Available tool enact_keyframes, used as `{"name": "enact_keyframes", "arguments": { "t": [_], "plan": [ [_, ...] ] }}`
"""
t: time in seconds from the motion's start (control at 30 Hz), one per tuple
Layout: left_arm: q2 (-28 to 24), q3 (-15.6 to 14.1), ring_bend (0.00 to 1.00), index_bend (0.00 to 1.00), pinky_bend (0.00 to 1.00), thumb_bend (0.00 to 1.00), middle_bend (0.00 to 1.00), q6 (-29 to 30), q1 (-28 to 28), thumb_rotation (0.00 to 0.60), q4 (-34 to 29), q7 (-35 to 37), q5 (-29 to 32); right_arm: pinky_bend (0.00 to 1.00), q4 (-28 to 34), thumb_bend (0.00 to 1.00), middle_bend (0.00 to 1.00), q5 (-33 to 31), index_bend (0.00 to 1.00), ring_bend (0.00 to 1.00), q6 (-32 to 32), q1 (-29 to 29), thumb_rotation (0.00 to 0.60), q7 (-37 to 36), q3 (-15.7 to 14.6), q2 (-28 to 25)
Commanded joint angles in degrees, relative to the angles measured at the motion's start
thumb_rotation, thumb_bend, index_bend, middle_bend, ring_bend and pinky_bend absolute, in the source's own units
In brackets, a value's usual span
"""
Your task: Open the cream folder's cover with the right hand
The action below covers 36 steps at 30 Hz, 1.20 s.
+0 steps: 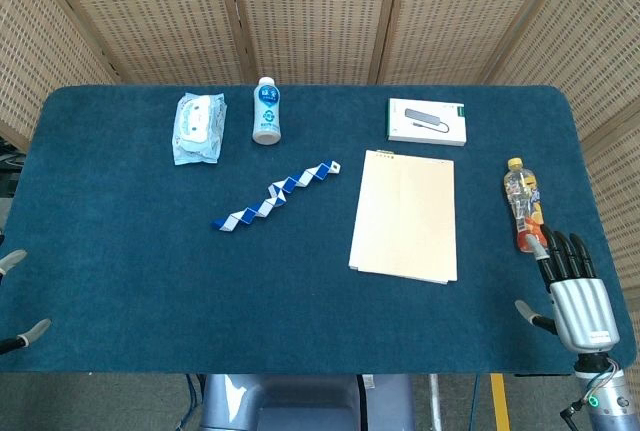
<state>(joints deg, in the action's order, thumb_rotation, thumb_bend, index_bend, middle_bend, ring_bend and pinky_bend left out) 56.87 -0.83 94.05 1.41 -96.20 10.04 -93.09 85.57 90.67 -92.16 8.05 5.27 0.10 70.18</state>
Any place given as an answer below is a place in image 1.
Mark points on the orange juice plastic bottle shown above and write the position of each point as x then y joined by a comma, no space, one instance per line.
525,206

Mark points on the woven bamboo folding screen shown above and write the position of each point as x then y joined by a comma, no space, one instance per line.
320,11

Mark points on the black grey left robot hand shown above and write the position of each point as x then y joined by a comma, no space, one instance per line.
30,331

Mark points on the blue carpet table cloth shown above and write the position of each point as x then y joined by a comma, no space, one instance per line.
150,276

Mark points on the light blue wet wipes pack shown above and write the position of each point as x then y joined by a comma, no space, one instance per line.
197,126

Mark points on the notebook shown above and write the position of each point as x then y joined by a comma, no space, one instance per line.
405,216

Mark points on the white milk drink bottle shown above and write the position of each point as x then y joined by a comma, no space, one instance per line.
266,116

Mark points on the blue white snake puzzle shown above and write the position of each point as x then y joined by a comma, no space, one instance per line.
280,191

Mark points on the grey blue robot torso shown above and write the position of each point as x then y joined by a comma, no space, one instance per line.
300,406

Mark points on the white USB hub box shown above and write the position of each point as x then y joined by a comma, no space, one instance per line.
427,123

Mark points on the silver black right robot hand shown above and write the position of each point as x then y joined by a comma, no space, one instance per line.
585,311

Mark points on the yellow floor tape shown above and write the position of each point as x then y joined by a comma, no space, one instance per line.
500,403

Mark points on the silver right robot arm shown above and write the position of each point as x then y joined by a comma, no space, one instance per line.
605,396

